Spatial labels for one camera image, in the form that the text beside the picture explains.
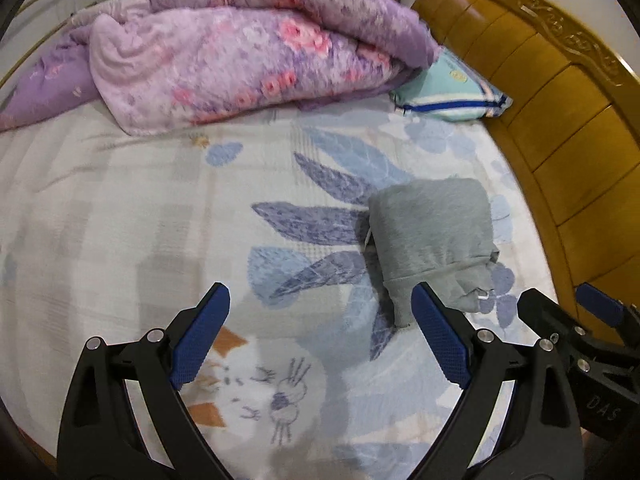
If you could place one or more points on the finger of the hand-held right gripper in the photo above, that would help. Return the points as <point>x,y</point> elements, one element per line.
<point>542,310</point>
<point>600,305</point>

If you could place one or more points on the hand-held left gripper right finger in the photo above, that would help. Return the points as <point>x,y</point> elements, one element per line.
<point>445,340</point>

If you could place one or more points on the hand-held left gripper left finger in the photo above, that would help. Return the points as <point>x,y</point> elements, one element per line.
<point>200,340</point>

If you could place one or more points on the grey hoodie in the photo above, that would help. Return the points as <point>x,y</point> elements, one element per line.
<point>430,225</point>

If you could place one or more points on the printed bed sheet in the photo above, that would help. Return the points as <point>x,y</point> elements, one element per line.
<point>125,200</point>

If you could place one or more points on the wooden headboard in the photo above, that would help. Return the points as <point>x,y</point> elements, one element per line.
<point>550,100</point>

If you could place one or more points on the teal striped pillow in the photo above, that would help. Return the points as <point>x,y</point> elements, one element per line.
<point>450,85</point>

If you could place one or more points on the purple floral quilt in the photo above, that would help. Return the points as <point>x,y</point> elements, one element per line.
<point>225,50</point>

